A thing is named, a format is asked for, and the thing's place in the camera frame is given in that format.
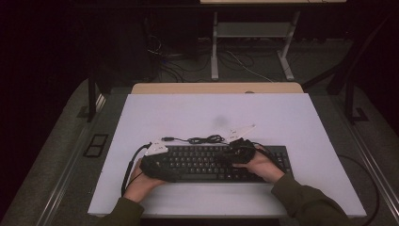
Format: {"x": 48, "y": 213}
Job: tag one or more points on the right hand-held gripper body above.
{"x": 243, "y": 152}

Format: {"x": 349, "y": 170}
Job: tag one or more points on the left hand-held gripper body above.
{"x": 153, "y": 166}

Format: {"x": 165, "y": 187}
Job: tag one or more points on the black computer keyboard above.
{"x": 204, "y": 163}

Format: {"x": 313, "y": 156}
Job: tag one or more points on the person's right hand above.
{"x": 263, "y": 169}

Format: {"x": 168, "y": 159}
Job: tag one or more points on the person's left hand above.
{"x": 138, "y": 188}

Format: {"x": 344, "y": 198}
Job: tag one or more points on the black metal stand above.
{"x": 349, "y": 100}
{"x": 91, "y": 97}

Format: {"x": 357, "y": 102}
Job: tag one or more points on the black floor socket frame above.
{"x": 94, "y": 152}

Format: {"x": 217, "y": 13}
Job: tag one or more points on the aluminium floor rail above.
{"x": 62, "y": 185}
{"x": 370, "y": 163}

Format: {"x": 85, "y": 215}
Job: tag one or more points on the white metal desk frame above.
{"x": 215, "y": 47}

